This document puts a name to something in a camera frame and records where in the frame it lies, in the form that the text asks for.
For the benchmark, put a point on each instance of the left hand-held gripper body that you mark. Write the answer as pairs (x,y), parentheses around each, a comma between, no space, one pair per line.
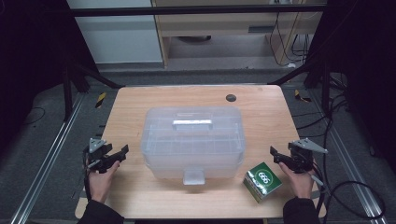
(97,157)

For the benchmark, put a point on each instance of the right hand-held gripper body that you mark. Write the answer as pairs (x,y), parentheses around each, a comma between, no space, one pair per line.
(301,158)

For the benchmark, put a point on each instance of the green cardboard box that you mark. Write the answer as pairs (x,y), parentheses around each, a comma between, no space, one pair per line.
(263,182)

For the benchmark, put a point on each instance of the translucent plastic storage box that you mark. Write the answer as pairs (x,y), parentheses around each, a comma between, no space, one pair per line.
(193,146)

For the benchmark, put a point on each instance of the person's right hand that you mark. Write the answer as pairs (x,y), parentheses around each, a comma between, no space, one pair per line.
(302,185)

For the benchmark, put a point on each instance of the person's left hand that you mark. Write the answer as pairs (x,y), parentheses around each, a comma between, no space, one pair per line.
(100,185)

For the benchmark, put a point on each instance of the grey tape piece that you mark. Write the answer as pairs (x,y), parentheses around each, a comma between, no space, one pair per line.
(315,195)

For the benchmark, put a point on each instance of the yellow black hazard tape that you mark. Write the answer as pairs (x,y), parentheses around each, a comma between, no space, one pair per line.
(300,96)
(100,100)

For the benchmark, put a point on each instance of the round grey table grommet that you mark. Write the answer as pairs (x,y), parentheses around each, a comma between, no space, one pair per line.
(231,98)

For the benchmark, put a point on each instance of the black metal stand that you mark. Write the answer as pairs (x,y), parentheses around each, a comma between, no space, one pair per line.
(325,90)
(67,93)

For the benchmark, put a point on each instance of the white cabinet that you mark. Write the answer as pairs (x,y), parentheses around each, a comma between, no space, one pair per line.
(118,40)

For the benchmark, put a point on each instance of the black curtain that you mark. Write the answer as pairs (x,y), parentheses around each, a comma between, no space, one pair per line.
(31,46)
(367,62)

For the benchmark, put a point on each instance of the light wooden desk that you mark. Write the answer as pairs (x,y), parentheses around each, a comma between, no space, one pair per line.
(218,26)

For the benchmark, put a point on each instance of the metal floor rail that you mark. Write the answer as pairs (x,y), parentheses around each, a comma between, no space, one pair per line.
(46,161)
(351,161)

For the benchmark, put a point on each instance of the black horizontal frame bar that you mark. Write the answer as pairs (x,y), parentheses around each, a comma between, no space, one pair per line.
(186,11)

